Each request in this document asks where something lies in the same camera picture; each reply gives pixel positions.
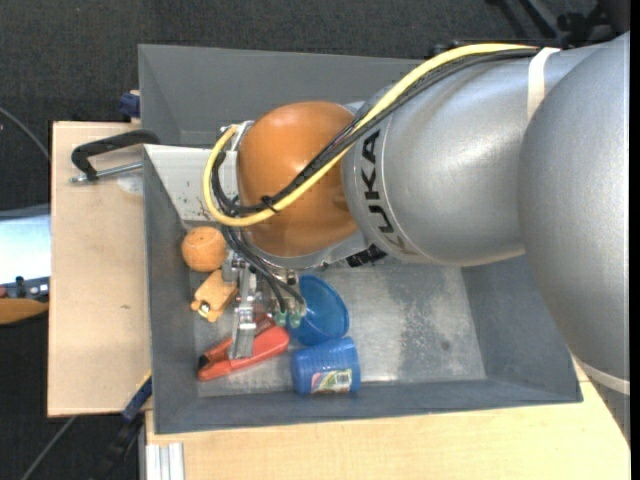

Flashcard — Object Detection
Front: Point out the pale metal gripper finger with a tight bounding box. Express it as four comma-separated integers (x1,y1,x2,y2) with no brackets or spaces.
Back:
229,311,244,361
239,306,258,360

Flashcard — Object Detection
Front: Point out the red hand tool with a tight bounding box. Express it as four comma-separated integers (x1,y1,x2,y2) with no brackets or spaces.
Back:
196,323,292,383

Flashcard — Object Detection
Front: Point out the tan wooden toy block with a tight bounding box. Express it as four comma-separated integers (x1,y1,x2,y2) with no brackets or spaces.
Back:
190,268,239,324

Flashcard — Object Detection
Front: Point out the orange ball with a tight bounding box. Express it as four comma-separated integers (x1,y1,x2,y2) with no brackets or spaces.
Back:
180,225,229,273

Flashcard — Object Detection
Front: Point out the blue plastic bowl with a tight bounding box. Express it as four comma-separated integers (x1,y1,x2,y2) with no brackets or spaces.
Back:
283,273,351,347

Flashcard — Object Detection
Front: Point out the blue ribbed labelled container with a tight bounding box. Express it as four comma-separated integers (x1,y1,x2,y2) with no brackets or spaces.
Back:
290,336,363,396

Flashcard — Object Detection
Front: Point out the pale wood board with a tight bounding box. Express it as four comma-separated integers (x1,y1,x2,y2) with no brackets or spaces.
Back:
46,120,154,418

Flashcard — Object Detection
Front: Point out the grey metal bin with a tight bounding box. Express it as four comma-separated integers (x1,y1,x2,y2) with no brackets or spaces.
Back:
136,43,584,436

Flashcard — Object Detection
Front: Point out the black cylinder on white bracket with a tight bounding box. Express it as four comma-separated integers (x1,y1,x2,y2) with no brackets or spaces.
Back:
346,244,389,270

